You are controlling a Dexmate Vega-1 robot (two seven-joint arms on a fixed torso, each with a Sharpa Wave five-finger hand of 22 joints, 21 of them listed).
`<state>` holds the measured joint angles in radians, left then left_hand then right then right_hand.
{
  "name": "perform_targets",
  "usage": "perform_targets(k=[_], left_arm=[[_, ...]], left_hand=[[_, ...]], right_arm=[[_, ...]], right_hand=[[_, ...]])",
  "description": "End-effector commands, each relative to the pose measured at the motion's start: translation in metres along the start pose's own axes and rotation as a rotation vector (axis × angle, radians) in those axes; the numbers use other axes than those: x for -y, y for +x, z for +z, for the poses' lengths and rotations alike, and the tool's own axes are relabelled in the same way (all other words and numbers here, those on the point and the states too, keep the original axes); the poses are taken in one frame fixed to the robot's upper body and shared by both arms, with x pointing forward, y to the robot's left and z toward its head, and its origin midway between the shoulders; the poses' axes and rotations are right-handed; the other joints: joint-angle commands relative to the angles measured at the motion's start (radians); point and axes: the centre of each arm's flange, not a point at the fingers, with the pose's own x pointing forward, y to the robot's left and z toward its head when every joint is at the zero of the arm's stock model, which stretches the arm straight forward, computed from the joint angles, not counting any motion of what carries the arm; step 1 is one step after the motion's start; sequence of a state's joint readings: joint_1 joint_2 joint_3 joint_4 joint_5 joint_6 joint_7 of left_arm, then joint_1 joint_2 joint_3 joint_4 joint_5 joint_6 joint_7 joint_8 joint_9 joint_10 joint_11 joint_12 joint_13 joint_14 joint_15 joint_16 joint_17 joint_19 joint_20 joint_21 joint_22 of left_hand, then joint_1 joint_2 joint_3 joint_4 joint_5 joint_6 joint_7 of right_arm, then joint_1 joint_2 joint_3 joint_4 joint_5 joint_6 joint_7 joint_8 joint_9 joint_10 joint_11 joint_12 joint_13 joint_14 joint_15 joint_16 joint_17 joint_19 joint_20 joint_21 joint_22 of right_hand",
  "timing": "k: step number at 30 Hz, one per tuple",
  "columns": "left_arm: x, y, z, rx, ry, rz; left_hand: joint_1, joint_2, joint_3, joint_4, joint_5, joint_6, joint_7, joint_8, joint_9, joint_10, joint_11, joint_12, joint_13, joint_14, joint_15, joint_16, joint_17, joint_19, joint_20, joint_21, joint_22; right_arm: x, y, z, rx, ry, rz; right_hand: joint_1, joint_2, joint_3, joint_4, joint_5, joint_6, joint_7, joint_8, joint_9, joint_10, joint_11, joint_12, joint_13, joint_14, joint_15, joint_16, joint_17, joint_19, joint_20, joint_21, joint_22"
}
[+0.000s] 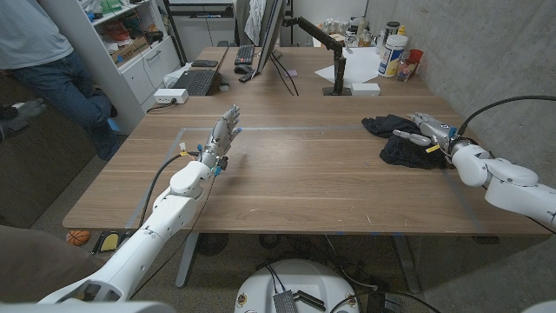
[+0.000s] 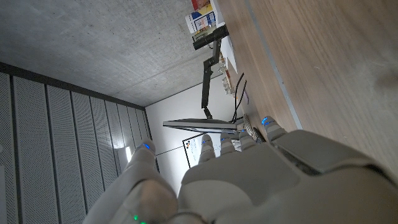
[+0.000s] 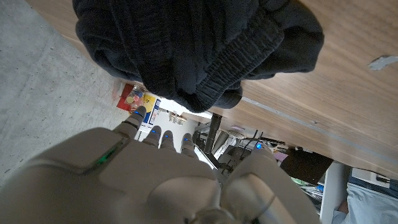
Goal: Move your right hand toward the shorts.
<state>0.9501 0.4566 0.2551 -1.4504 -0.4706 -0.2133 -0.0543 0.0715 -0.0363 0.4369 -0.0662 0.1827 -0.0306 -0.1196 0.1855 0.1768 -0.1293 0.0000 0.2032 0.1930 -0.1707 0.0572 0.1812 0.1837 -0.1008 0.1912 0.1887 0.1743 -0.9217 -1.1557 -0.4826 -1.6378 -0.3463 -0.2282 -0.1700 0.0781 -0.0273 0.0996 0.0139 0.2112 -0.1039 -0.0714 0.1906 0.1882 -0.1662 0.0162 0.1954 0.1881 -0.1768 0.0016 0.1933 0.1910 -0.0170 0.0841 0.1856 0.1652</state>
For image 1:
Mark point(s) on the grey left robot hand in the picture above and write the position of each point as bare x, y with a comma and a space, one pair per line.
219, 137

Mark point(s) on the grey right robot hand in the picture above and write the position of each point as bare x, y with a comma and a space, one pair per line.
438, 130

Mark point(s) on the black shorts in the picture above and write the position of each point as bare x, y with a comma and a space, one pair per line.
404, 154

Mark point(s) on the white paper sheet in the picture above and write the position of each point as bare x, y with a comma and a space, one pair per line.
358, 65

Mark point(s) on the small white box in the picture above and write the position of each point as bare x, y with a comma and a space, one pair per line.
365, 89

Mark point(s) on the white power box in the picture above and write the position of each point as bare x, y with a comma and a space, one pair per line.
170, 95

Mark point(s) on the white shelf cabinet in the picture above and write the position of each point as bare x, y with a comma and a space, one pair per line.
143, 74

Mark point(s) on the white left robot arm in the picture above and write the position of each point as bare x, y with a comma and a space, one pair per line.
165, 215

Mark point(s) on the pink sticky note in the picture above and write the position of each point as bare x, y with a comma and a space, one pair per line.
290, 73

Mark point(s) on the person in grey shirt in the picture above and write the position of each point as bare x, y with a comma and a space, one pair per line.
35, 39

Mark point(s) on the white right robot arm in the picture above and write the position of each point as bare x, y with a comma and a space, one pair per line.
508, 182

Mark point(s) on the round black floor fan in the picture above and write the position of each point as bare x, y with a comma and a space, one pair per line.
211, 243

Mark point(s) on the small orange basketball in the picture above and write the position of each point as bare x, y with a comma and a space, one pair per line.
78, 237

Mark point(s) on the black remote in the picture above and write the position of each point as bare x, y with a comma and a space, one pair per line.
248, 77

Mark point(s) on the black laptop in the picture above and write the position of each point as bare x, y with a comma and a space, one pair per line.
197, 81

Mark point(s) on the grey shoe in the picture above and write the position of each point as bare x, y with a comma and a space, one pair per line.
30, 108

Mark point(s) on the black computer mouse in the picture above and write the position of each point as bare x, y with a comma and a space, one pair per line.
242, 68

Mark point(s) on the red cup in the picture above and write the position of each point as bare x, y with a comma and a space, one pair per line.
415, 55

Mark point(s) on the hanging pale cloth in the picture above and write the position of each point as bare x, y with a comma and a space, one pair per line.
255, 19

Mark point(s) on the yellow black floor item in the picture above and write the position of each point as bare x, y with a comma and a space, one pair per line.
109, 241

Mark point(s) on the brown chair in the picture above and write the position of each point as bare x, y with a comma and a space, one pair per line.
39, 261

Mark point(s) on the whiteboard with black frame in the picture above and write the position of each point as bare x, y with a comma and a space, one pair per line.
204, 30

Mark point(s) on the white canister blue label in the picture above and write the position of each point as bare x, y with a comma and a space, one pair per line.
392, 56

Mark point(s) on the black keyboard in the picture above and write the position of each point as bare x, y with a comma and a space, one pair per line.
244, 55

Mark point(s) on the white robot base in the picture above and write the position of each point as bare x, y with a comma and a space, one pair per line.
295, 278

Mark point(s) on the grey table leg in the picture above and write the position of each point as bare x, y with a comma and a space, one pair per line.
186, 261
406, 265

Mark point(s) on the clear glass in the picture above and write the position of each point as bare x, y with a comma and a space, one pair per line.
405, 71

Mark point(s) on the black computer monitor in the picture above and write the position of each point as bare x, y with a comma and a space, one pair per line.
270, 35

